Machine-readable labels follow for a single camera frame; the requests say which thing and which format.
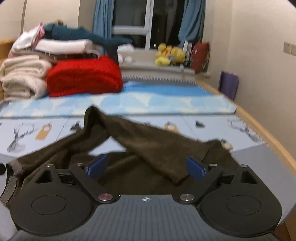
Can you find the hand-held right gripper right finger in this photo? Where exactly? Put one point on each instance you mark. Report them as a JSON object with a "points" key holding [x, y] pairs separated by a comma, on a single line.
{"points": [[195, 168]]}

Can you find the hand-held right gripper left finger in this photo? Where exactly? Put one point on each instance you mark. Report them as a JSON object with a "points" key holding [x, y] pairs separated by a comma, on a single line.
{"points": [[98, 166]]}

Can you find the purple rolled mat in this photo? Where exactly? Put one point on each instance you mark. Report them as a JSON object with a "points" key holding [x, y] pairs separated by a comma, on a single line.
{"points": [[228, 84]]}

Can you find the red folded blanket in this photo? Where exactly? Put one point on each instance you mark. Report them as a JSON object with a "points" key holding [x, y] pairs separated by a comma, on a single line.
{"points": [[85, 76]]}

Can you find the red cushion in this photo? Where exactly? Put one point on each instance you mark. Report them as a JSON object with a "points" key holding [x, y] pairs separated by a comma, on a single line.
{"points": [[200, 58]]}

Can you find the yellow plush toy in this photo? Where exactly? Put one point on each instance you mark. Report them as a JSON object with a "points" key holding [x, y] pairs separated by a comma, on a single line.
{"points": [[170, 54]]}

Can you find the white plush toy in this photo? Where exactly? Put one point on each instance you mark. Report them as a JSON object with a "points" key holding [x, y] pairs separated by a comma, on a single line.
{"points": [[124, 52]]}

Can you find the cream folded blanket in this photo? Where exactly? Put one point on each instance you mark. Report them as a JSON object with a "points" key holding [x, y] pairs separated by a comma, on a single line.
{"points": [[23, 76]]}

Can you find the white folded cloth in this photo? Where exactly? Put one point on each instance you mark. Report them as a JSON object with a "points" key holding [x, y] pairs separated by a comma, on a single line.
{"points": [[62, 45]]}

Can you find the teal garment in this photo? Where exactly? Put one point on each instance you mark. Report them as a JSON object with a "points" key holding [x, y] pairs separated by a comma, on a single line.
{"points": [[76, 33]]}

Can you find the pink and white clothes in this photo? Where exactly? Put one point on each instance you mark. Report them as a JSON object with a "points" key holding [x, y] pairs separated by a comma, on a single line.
{"points": [[25, 39]]}

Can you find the blue curtain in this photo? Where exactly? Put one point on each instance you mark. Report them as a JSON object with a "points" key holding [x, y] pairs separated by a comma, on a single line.
{"points": [[192, 20], [103, 16]]}

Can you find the white window frame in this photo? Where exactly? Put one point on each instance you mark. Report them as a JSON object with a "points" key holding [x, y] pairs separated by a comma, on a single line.
{"points": [[149, 23]]}

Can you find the wall switch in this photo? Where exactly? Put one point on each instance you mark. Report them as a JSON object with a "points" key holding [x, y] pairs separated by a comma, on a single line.
{"points": [[290, 48]]}

